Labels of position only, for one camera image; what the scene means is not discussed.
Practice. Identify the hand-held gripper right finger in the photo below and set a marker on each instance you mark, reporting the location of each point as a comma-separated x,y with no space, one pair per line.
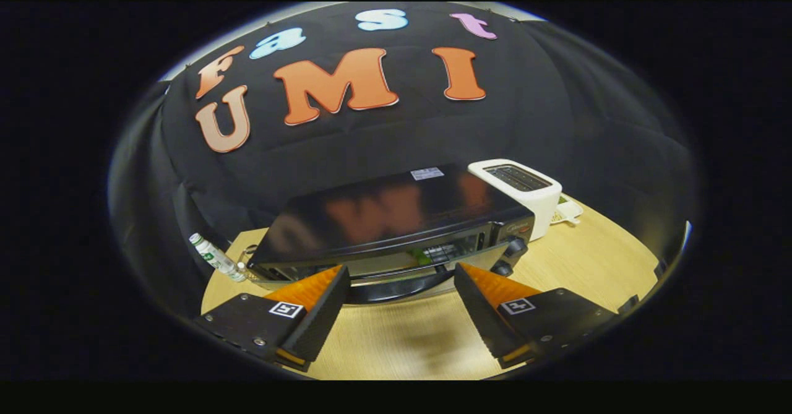
479,315

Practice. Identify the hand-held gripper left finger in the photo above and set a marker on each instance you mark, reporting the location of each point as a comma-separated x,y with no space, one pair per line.
325,315

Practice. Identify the black toaster oven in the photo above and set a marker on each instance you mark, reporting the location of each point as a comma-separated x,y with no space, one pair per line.
383,216

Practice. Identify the white pop-up toaster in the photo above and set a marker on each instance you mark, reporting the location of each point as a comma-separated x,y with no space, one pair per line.
541,206

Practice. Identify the white bottle with green label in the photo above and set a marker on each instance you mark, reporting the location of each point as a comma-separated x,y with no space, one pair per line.
213,256

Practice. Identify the white divided snack dish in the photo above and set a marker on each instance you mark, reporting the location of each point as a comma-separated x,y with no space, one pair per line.
566,215

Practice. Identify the small black block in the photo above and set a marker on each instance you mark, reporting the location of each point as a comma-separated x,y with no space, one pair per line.
628,304

